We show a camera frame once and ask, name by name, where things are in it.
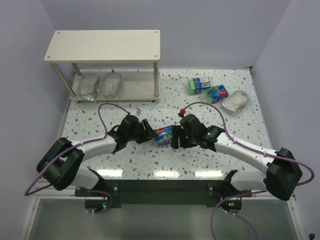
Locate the green sponge pack red logo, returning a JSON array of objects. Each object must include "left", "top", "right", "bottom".
[{"left": 154, "top": 125, "right": 173, "bottom": 148}]

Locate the green sponge pack blue label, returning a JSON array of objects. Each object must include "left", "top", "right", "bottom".
[{"left": 202, "top": 85, "right": 229, "bottom": 104}]

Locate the silver sponge pack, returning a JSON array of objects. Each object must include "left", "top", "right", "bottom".
[
  {"left": 221, "top": 90, "right": 250, "bottom": 114},
  {"left": 77, "top": 72, "right": 99, "bottom": 102},
  {"left": 100, "top": 72, "right": 122, "bottom": 98}
]

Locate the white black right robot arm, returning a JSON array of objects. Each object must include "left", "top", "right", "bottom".
[{"left": 171, "top": 114, "right": 303, "bottom": 201}]

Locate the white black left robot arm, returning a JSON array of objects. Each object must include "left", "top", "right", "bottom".
[{"left": 36, "top": 114, "right": 158, "bottom": 191}]

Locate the beige two-tier wooden shelf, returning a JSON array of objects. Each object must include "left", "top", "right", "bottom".
[{"left": 44, "top": 29, "right": 161, "bottom": 103}]

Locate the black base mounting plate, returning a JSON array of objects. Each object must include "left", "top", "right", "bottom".
[{"left": 74, "top": 178, "right": 251, "bottom": 210}]

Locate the green sponge pack barcode label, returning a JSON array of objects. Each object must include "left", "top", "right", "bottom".
[{"left": 187, "top": 77, "right": 211, "bottom": 95}]

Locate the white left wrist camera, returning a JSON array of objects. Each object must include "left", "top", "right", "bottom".
[{"left": 130, "top": 108, "right": 142, "bottom": 117}]

